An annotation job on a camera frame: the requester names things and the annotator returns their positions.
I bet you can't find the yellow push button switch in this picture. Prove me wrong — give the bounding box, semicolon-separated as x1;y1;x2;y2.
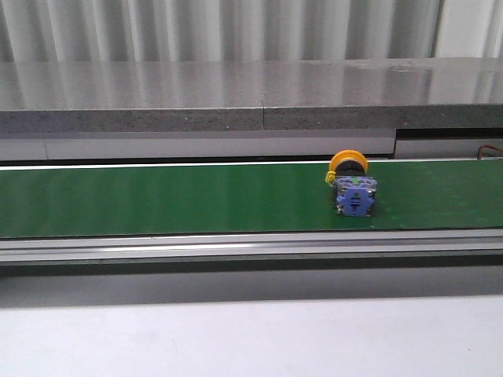
325;149;377;217

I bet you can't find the grey speckled stone counter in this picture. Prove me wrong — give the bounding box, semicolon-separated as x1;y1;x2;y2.
1;58;502;134

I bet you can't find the green conveyor belt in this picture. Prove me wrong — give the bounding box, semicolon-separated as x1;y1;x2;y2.
1;159;502;238

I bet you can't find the white pleated curtain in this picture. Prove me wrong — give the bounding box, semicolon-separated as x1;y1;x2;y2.
1;1;502;62

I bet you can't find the aluminium conveyor frame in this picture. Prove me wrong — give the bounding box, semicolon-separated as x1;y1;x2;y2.
1;229;502;276

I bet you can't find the red black wire pair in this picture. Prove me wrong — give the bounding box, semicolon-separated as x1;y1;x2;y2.
477;145;503;160

